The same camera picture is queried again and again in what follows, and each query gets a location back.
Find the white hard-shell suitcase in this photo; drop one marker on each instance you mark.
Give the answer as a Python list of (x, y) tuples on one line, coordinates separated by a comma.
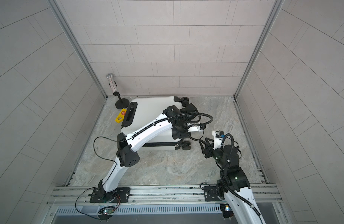
[(142, 111)]

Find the white vented cable duct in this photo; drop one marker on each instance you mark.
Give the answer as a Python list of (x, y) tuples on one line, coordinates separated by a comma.
[(143, 209)]

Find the black stand with clear tube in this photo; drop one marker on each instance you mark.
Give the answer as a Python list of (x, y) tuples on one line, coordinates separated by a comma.
[(121, 103)]

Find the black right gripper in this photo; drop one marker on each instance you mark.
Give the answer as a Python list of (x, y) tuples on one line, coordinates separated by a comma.
[(208, 150)]

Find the right green circuit board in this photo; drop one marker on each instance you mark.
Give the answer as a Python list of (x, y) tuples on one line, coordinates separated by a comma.
[(226, 211)]

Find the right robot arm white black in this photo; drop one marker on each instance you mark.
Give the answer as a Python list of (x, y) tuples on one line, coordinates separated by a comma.
[(233, 186)]

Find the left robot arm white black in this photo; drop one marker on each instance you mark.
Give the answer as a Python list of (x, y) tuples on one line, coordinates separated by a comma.
[(181, 122)]

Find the left green circuit board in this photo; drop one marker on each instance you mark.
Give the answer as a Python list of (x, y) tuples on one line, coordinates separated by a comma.
[(107, 211)]

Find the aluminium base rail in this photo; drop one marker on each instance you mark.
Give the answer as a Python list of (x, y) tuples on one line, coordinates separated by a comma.
[(164, 194)]

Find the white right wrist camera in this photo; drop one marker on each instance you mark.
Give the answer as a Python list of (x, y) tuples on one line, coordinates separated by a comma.
[(218, 137)]

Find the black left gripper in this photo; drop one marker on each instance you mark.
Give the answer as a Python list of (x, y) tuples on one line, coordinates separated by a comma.
[(184, 135)]

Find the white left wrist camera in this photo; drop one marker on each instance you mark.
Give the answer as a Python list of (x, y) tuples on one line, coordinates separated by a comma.
[(192, 129)]

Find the green circuit board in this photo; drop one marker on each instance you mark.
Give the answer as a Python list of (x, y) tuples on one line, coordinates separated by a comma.
[(107, 211), (226, 211)]

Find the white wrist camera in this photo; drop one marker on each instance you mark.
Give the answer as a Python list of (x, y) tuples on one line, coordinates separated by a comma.
[(218, 137), (192, 129)]

